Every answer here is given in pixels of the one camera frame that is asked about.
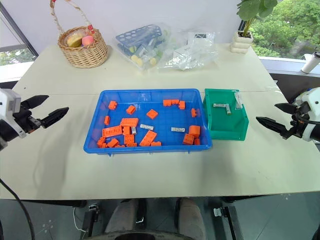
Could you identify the clear plastic bag with toys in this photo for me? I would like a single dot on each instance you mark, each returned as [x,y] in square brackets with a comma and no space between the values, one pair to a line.
[150,53]

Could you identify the small orange block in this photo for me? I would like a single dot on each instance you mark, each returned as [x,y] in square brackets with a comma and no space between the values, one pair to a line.
[113,105]
[130,110]
[120,146]
[113,143]
[126,130]
[194,113]
[197,141]
[156,143]
[107,120]
[152,114]
[102,142]
[182,105]

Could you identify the green potted plant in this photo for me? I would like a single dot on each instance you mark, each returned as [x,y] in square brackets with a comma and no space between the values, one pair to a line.
[255,10]

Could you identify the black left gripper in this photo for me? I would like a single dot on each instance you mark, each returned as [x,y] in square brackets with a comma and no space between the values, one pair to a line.
[27,120]

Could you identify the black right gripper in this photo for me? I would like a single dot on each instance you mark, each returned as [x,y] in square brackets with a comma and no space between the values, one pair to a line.
[299,119]

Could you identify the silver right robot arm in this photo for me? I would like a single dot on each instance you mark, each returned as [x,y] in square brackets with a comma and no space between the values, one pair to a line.
[314,132]

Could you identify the long orange block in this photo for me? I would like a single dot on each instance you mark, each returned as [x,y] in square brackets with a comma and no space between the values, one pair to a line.
[148,138]
[171,103]

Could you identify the black table frame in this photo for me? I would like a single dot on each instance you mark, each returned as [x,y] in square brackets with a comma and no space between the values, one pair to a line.
[227,217]

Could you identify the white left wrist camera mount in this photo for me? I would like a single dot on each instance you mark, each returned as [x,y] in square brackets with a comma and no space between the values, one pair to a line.
[10,105]

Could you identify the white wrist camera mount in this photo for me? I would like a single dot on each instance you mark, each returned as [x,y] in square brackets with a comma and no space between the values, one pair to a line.
[311,98]
[10,105]

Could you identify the green plastic bin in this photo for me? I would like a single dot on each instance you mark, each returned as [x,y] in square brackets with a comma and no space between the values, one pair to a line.
[225,125]

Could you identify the blue plastic tray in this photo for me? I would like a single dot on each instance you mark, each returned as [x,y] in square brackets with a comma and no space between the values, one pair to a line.
[150,140]

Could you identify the blue test tube rack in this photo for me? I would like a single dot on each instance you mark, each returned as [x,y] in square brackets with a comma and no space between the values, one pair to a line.
[140,35]

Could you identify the white plant pot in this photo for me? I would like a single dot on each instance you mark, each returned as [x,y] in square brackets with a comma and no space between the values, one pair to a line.
[241,42]

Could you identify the grey rounded robot leg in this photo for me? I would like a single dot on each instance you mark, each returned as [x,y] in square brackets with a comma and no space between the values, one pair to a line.
[122,217]
[190,217]

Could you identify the white cup with black lid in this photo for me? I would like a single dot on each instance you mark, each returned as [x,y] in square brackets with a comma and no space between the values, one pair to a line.
[311,63]

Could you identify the yellow toy fruit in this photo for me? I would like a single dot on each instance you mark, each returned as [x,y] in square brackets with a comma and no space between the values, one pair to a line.
[73,40]

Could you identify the pink toy peach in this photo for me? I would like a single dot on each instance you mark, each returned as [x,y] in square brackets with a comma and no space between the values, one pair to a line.
[88,40]

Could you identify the flat orange block plate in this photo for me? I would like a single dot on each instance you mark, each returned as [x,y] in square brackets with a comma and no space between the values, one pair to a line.
[112,131]
[129,122]

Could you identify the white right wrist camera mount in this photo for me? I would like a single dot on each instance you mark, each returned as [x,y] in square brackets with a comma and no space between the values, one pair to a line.
[311,98]

